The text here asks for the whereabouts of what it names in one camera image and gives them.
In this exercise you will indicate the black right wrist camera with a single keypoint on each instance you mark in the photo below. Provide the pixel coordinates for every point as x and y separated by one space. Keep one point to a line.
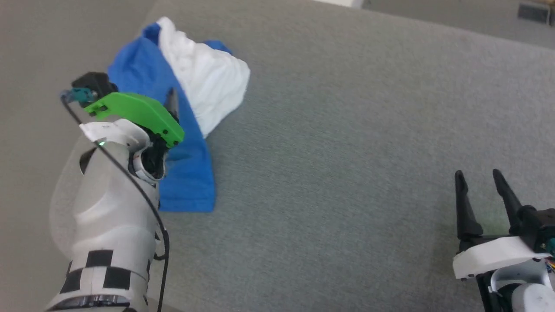
537 225

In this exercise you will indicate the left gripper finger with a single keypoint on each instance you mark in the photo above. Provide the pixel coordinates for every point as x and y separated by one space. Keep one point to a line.
172 106

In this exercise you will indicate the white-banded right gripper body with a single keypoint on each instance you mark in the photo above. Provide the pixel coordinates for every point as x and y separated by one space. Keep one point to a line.
494 255

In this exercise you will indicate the blue and white garment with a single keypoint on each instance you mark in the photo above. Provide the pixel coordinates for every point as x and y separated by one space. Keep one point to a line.
190 173

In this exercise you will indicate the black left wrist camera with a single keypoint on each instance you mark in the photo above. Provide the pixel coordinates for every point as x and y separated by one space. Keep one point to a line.
97 84

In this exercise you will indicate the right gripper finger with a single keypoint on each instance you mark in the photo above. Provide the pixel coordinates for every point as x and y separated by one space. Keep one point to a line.
466 216
510 203

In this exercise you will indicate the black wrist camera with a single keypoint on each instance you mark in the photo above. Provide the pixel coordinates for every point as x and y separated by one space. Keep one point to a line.
97 84
537 225

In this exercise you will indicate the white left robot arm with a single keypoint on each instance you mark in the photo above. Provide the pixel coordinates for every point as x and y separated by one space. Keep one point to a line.
104 216

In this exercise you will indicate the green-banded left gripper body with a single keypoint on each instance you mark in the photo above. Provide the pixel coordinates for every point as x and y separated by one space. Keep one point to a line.
138 112

